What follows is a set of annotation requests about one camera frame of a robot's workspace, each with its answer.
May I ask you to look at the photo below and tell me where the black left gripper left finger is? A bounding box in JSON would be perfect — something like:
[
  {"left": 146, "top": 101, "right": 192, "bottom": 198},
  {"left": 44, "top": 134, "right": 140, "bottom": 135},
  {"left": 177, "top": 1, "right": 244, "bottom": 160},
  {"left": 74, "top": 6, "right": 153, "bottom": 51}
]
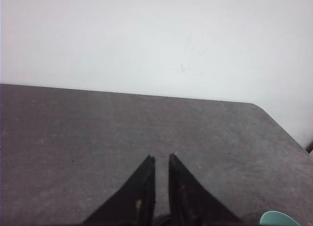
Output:
[{"left": 82, "top": 155, "right": 156, "bottom": 226}]

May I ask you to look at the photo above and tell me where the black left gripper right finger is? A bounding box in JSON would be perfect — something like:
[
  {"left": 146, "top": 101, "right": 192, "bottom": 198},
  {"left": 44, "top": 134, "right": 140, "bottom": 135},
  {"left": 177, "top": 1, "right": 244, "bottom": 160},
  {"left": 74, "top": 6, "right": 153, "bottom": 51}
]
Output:
[{"left": 168, "top": 154, "right": 242, "bottom": 226}]

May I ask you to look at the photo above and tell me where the teal ceramic bowl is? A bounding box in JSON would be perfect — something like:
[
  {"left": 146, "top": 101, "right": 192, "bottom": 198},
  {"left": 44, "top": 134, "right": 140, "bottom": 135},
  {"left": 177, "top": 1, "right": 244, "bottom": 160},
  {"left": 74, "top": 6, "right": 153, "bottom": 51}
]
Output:
[{"left": 259, "top": 210, "right": 300, "bottom": 226}]

